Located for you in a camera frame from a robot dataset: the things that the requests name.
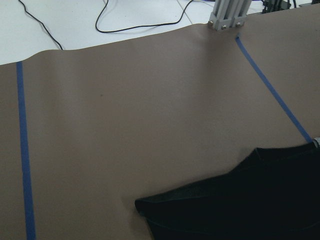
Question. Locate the black t-shirt with logo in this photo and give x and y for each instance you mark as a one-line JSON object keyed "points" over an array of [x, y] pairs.
{"points": [[273, 194]]}

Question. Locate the brown paper table cover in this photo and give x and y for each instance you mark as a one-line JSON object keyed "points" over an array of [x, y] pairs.
{"points": [[85, 133]]}

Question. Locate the aluminium frame post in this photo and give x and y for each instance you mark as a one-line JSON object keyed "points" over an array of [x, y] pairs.
{"points": [[228, 14]]}

